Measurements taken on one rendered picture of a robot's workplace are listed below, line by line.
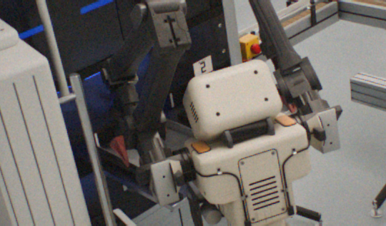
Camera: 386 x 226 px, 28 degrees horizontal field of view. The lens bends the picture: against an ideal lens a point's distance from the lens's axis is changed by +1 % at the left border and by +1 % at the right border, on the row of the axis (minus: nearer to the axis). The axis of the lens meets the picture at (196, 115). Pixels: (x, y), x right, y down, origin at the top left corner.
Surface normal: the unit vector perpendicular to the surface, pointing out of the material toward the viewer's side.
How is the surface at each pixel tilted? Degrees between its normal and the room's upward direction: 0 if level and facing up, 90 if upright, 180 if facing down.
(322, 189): 0
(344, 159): 0
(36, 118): 90
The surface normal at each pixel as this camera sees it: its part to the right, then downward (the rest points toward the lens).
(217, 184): 0.30, 0.28
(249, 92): 0.14, -0.29
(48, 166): 0.52, 0.33
